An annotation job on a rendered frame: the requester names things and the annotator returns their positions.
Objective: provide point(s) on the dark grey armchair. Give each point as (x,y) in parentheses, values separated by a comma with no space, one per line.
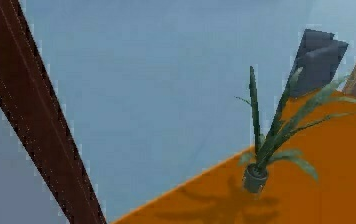
(319,63)

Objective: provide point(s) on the green potted house plant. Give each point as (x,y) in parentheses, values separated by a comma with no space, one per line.
(272,140)

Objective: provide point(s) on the dark brown room door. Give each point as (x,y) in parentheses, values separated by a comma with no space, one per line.
(29,100)

